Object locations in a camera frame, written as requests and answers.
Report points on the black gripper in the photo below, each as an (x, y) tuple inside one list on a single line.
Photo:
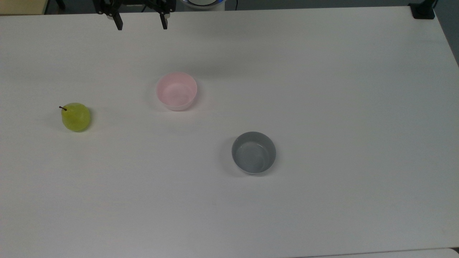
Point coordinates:
[(132, 3)]

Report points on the green pear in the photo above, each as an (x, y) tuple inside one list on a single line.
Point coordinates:
[(76, 117)]

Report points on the pink bowl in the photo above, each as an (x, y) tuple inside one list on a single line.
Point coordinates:
[(176, 91)]

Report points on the grey bowl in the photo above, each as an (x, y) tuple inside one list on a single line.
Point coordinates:
[(254, 153)]

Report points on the black chair leg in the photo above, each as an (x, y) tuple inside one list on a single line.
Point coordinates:
[(61, 3)]

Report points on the wooden furniture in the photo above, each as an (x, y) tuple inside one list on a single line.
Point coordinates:
[(21, 6)]

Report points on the black table clamp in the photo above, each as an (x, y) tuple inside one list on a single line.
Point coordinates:
[(422, 11)]

